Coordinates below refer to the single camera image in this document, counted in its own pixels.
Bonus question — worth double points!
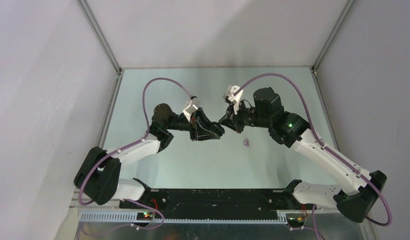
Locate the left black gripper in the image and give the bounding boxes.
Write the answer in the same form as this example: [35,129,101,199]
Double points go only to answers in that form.
[165,107,221,142]

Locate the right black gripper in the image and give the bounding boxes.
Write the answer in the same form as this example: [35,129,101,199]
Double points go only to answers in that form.
[218,98,271,134]

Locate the black earbud charging case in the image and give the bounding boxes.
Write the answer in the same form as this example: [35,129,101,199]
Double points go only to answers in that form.
[212,122,225,137]

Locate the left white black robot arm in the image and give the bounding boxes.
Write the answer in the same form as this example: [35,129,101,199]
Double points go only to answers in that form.
[73,103,225,208]

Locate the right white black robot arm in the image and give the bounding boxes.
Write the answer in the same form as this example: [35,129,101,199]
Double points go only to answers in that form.
[219,85,387,223]

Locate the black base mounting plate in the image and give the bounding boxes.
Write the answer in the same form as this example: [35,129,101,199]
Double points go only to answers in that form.
[139,188,312,221]

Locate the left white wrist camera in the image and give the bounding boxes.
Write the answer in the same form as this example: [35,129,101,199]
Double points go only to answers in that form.
[182,96,201,123]

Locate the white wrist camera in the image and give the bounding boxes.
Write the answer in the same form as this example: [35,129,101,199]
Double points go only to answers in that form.
[182,96,201,123]
[223,85,243,115]

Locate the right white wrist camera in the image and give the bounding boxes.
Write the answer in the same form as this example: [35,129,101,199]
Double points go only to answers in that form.
[223,85,243,115]

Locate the right aluminium corner post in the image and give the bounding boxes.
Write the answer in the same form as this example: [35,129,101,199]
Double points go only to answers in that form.
[311,0,358,76]

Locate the aluminium corner post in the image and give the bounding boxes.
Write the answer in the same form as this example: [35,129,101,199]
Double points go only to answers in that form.
[76,0,122,75]
[311,0,358,76]

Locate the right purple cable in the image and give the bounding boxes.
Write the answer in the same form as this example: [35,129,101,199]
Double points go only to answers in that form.
[233,73,393,240]

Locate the purple cable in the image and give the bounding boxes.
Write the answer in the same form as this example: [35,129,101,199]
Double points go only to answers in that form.
[78,77,198,237]
[233,73,393,240]

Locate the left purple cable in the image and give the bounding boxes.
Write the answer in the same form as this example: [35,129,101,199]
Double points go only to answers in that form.
[78,77,198,237]

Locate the aluminium frame rail front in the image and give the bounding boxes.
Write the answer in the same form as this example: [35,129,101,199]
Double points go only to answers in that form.
[69,188,372,215]

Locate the left aluminium corner post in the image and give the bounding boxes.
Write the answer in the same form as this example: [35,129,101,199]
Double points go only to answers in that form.
[76,0,122,75]

